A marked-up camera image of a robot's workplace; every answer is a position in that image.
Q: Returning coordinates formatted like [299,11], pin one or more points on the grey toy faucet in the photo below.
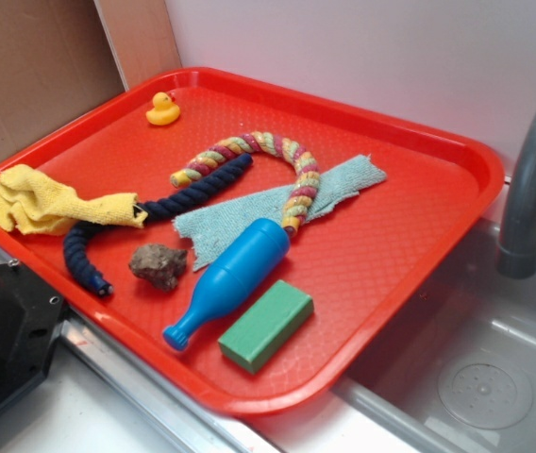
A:
[530,179]

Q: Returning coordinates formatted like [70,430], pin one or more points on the light blue towel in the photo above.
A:
[212,229]

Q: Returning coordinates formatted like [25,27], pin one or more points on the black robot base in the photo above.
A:
[31,313]

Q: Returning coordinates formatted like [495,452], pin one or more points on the blue plastic bottle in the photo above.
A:
[231,279]

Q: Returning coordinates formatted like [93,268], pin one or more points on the grey toy sink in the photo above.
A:
[454,371]

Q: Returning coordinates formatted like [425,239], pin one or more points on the brown rock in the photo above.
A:
[159,265]

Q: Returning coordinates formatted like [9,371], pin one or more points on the red plastic tray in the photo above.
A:
[359,263]

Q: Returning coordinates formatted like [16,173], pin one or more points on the green wooden block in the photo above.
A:
[266,326]

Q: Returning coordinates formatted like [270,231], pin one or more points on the yellow rubber duck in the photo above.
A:
[164,111]

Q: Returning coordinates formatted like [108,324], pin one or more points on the brown cardboard panel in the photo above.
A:
[60,59]

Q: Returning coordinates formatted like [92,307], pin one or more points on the yellow cloth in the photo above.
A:
[33,203]

